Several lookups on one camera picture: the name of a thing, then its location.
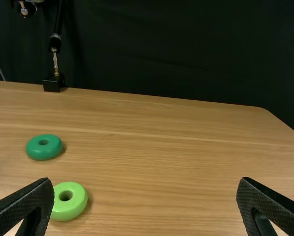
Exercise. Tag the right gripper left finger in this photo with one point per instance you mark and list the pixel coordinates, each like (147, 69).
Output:
(18, 209)

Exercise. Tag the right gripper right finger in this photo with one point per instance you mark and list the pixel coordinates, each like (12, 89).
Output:
(272, 204)

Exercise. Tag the black clamp stand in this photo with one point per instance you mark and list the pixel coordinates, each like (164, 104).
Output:
(52, 85)

